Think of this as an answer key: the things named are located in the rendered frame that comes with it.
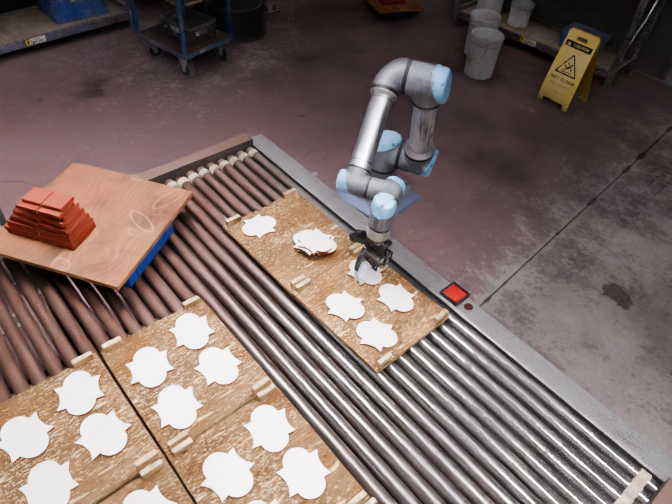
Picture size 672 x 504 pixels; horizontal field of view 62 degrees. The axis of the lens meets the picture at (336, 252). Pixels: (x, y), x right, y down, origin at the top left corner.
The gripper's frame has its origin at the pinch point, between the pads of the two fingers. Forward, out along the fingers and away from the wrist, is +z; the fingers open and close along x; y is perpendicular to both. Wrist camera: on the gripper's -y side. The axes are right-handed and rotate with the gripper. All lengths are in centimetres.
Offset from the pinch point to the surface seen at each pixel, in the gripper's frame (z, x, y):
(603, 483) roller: -1, -2, 95
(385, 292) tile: -0.3, -1.4, 11.3
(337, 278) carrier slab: 1.2, -9.3, -4.3
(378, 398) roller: 1.5, -30.7, 37.5
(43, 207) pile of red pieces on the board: -22, -78, -69
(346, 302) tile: -0.2, -14.9, 6.1
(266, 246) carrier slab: 2.3, -19.0, -32.3
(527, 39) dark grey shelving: 89, 396, -165
